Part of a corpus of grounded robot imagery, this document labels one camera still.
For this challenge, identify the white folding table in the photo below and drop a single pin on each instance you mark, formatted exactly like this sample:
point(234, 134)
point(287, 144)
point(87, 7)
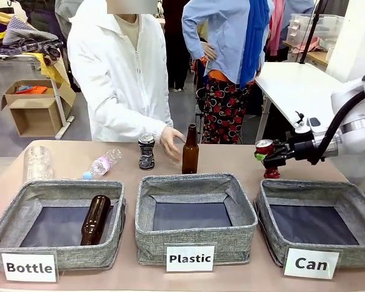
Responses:
point(295, 88)

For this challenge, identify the crushed black can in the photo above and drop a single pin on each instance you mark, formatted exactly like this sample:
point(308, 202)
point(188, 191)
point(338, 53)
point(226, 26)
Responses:
point(146, 152)

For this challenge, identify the blue scarf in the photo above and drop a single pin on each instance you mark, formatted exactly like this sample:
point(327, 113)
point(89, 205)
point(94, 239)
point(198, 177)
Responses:
point(254, 39)

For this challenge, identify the person's left hand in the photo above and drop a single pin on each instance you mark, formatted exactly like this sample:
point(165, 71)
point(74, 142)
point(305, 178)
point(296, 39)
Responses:
point(170, 141)

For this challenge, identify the person in blue shirt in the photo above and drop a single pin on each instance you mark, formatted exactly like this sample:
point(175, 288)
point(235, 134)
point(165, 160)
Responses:
point(225, 39)

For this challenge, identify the person in dark clothes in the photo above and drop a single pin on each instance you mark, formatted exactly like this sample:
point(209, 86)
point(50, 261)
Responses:
point(176, 45)

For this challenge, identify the white Can sign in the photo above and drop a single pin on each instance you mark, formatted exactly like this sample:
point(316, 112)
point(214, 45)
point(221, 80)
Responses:
point(311, 263)

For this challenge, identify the grey basket labelled Can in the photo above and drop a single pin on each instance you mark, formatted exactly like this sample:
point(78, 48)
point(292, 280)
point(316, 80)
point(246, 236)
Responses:
point(267, 219)

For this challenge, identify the black stand pole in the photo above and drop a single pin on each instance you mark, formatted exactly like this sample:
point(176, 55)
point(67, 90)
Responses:
point(311, 30)

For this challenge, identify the grey basket labelled Plastic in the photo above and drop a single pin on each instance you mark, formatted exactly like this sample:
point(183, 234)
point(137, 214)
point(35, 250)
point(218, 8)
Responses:
point(197, 235)

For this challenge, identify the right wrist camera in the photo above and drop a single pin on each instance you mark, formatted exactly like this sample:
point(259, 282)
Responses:
point(314, 123)

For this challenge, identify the wooden desk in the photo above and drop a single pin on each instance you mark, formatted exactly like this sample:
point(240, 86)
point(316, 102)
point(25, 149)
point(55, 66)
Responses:
point(313, 56)

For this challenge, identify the pile of clothes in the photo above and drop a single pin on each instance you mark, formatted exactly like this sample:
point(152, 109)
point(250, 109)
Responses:
point(21, 36)

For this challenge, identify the white Plastic sign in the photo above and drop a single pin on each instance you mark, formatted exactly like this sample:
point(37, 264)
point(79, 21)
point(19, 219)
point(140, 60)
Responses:
point(190, 258)

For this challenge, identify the blue-shirt person's hand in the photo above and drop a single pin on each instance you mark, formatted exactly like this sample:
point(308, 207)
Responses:
point(210, 51)

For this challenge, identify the person in white coat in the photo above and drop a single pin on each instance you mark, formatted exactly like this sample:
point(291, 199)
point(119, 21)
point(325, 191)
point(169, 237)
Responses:
point(115, 85)

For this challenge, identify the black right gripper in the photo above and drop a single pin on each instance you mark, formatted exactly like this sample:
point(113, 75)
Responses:
point(301, 149)

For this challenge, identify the white Bottle sign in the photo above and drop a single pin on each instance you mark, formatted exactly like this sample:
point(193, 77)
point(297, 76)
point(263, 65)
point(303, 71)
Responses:
point(29, 267)

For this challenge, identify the grey basket labelled Bottle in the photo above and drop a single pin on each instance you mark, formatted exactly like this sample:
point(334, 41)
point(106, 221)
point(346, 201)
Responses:
point(79, 257)

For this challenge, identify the small pink-label plastic bottle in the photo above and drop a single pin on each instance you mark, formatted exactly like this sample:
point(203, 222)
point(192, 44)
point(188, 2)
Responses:
point(102, 164)

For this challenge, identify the clear plastic storage boxes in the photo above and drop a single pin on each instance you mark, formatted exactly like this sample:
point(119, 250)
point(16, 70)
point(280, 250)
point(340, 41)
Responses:
point(322, 27)

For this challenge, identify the crushed red can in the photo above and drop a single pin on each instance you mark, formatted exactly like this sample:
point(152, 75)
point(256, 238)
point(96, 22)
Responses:
point(265, 147)

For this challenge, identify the open cardboard box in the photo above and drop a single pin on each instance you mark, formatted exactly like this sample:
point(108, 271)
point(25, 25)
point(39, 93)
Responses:
point(33, 112)

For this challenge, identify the pink hanging garment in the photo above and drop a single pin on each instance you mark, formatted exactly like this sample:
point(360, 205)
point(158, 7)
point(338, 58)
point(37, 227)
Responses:
point(276, 27)

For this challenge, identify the large clear plastic bottle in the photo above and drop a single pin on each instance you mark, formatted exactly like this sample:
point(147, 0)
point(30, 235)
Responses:
point(38, 164)

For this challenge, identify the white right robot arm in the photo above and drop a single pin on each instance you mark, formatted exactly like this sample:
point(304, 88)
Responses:
point(343, 94)

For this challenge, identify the brown glass bottle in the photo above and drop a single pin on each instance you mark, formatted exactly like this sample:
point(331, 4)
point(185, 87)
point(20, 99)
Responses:
point(94, 222)
point(190, 155)

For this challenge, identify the yellow cloth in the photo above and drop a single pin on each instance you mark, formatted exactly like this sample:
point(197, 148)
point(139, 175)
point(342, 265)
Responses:
point(59, 79)

